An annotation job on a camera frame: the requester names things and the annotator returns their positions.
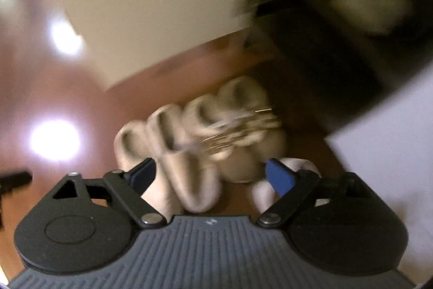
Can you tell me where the red white plush slipper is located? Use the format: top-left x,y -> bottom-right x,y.
330,0 -> 416,36

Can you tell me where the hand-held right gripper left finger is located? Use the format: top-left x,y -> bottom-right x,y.
51,158 -> 168,229

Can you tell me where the metal cabinet hinge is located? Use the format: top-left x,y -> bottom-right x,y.
235,0 -> 268,25

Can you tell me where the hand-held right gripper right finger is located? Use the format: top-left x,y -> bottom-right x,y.
256,158 -> 374,229

